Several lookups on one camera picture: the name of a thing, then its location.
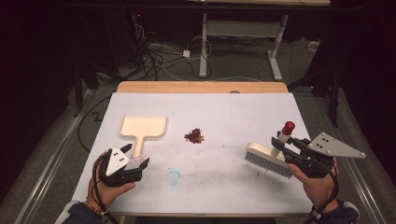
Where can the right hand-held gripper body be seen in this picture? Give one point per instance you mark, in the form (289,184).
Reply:
(311,158)

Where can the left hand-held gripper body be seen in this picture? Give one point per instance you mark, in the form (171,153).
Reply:
(116,161)

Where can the cream plastic dustpan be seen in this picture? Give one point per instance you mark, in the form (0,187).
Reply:
(143,127)

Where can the person's right hand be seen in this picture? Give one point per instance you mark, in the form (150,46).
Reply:
(316,189)

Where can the person's left hand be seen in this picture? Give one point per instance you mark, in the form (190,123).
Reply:
(109,193)

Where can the pile of red crumbs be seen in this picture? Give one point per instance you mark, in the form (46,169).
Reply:
(194,136)

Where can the white table mat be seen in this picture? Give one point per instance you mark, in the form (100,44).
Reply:
(218,174)

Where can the wooden table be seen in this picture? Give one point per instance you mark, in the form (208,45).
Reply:
(202,87)

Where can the white floor socket box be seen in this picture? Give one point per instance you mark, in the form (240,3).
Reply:
(313,45)

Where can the white power adapter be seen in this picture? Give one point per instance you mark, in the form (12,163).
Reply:
(186,53)

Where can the metal floor rail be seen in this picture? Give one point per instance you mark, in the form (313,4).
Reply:
(364,186)
(53,168)

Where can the white metal desk frame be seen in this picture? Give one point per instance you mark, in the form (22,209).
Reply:
(243,29)

